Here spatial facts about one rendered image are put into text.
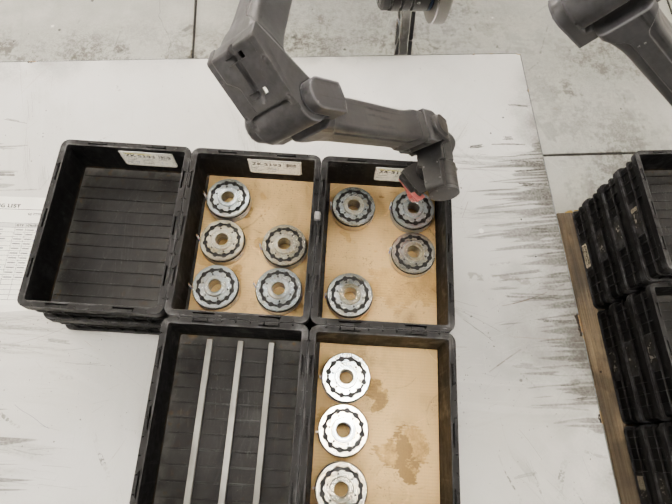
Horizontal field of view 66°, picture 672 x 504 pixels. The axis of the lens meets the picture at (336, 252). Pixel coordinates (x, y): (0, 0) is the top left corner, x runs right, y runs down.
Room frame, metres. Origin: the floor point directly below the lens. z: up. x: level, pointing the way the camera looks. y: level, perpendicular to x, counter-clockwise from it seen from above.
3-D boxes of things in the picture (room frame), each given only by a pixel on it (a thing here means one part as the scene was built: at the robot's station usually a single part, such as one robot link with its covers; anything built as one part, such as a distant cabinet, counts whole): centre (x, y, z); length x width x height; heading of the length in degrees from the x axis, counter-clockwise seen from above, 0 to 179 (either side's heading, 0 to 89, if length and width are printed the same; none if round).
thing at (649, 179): (0.79, -1.08, 0.37); 0.40 x 0.30 x 0.45; 8
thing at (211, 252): (0.44, 0.26, 0.86); 0.10 x 0.10 x 0.01
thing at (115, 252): (0.43, 0.50, 0.87); 0.40 x 0.30 x 0.11; 2
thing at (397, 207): (0.56, -0.17, 0.86); 0.10 x 0.10 x 0.01
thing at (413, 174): (0.56, -0.18, 1.06); 0.10 x 0.07 x 0.07; 129
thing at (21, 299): (0.43, 0.50, 0.92); 0.40 x 0.30 x 0.02; 2
